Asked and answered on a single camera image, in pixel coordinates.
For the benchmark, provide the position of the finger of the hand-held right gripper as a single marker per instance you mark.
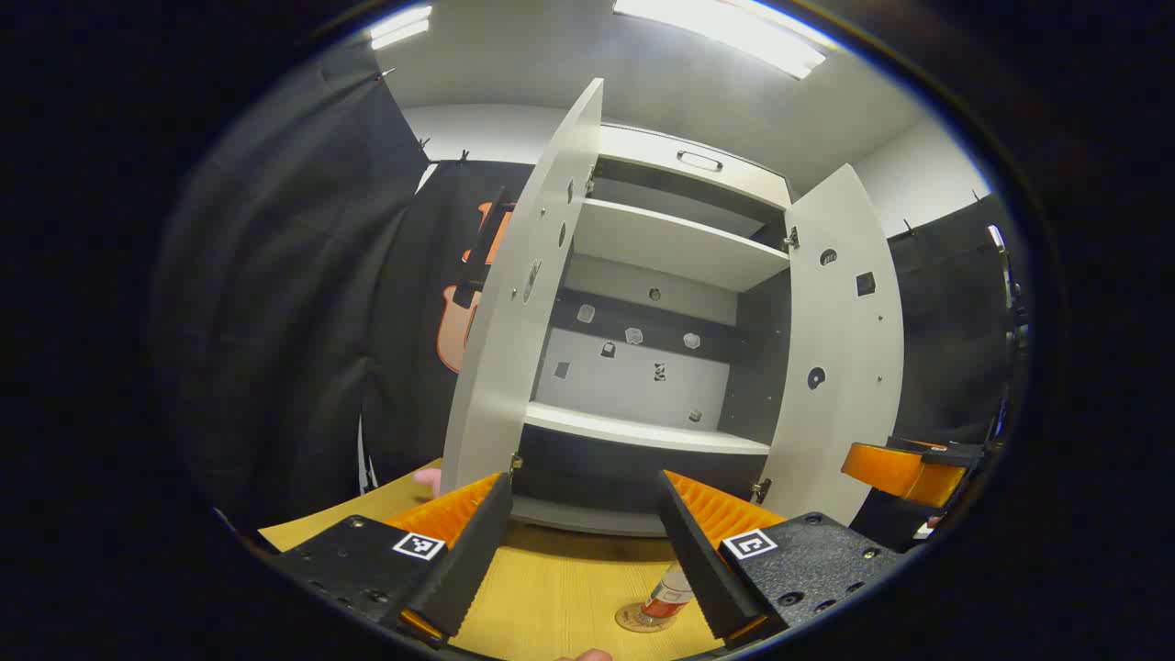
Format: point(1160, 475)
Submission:
point(895, 470)

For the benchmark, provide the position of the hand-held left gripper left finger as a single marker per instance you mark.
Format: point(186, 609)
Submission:
point(468, 560)

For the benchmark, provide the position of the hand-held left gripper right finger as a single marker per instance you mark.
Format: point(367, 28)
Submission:
point(698, 560)

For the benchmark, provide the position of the clear plastic bottle red label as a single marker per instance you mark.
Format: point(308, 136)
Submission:
point(665, 597)

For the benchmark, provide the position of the white cabinet door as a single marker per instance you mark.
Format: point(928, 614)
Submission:
point(514, 321)
point(844, 413)

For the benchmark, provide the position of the round wooden coaster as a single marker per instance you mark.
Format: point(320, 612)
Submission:
point(629, 621)

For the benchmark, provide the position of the black backdrop cloth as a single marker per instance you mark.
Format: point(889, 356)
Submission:
point(413, 321)

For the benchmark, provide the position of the dark grey side cloth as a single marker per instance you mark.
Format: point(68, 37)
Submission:
point(275, 321)

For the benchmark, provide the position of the white cabinet upper shelf board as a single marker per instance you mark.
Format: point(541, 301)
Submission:
point(679, 243)

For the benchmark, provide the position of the large ceiling light panel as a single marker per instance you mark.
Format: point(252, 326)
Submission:
point(725, 32)

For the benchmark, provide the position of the small ceiling light panel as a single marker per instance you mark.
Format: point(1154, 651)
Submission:
point(401, 26)

